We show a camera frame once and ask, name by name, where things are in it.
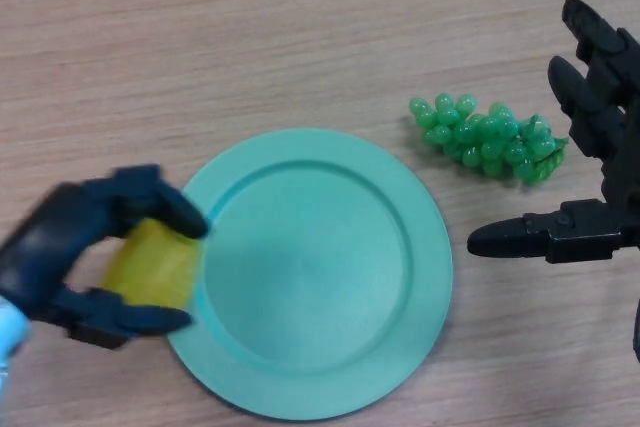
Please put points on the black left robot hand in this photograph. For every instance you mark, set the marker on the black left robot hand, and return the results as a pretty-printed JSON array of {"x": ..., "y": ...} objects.
[{"x": 50, "y": 237}]

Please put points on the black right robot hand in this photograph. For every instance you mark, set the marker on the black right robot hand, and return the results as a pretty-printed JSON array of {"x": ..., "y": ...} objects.
[{"x": 615, "y": 122}]

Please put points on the yellow starfruit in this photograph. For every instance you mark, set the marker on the yellow starfruit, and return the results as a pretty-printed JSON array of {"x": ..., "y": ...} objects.
[{"x": 155, "y": 267}]

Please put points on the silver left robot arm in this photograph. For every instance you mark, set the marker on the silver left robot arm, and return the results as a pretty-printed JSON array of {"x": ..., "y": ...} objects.
[{"x": 9, "y": 337}]

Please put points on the green round plate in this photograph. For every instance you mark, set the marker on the green round plate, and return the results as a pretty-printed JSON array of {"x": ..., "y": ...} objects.
[{"x": 320, "y": 277}]

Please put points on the green grape bunch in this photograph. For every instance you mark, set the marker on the green grape bunch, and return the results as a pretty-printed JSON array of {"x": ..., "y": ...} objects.
[{"x": 480, "y": 137}]

